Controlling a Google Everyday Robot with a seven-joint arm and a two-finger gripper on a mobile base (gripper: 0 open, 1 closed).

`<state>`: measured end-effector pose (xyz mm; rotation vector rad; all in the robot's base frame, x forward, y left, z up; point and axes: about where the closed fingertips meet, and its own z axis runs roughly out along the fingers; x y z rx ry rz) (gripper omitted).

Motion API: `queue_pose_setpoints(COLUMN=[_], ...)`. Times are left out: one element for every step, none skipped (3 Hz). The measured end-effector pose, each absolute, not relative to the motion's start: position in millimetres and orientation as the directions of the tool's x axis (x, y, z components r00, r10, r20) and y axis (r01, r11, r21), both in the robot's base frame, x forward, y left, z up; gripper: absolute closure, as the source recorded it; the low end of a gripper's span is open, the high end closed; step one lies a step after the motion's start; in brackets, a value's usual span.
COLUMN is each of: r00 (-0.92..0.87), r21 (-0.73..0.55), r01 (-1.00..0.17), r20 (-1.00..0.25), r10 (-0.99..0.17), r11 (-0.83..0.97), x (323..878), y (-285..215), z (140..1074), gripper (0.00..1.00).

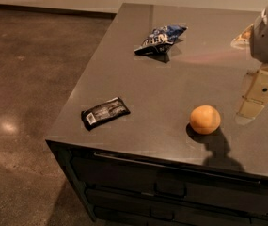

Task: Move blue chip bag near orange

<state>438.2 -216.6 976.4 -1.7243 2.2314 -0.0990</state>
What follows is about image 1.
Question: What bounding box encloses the top drawer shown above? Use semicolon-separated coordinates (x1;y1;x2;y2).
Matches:
71;154;268;214

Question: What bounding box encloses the bottom drawer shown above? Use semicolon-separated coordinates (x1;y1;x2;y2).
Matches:
94;207;183;226

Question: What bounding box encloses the drawer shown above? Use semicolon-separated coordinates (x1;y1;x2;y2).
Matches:
86;189;268;226
94;207;183;226
71;154;268;214

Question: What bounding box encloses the middle drawer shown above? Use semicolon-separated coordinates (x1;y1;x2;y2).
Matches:
86;189;268;226

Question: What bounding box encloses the blue chip bag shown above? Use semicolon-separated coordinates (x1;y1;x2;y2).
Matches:
134;25;187;56

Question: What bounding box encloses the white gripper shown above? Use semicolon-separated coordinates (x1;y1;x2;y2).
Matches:
230;5;268;125

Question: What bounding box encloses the black snack bar wrapper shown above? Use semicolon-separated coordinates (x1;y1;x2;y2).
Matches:
81;97;131;131

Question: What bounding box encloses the dark drawer cabinet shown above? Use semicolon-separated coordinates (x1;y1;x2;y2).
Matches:
46;139;268;226

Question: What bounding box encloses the orange fruit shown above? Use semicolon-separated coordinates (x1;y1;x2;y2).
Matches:
190;105;221;135

